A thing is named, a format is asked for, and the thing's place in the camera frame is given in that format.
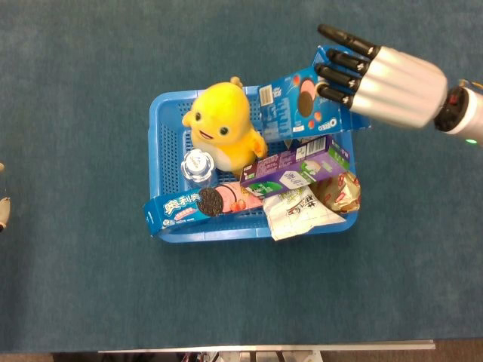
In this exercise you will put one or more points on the slim Oreo box pink cream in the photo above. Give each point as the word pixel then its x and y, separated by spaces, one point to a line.
pixel 177 211

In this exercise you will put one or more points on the white table edge rail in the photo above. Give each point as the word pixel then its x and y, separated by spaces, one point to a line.
pixel 264 346

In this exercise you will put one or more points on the gold snack packet red print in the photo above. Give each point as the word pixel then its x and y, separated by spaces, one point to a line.
pixel 339 196

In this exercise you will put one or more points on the left robot hand beige fingertips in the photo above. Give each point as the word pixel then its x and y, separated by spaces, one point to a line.
pixel 4 211

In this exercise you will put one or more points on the white snack bag black print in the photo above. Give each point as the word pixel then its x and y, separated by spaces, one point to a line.
pixel 298 215

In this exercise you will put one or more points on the clear water bottle white cap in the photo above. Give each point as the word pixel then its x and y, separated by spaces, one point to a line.
pixel 196 166

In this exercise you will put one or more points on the teal felt table cloth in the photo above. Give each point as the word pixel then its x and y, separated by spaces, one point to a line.
pixel 241 294

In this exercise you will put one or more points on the purple milk carton box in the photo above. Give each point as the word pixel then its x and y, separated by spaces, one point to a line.
pixel 287 169

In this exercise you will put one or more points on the blue plastic perforated basket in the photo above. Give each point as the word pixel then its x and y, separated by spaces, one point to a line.
pixel 166 151

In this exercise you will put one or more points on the wide blue Oreo box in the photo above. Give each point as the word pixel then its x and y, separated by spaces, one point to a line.
pixel 283 109

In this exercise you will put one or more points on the yellow plush toy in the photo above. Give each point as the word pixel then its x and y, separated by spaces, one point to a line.
pixel 222 109

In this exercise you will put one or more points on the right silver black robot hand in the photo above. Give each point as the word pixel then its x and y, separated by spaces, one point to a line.
pixel 400 90

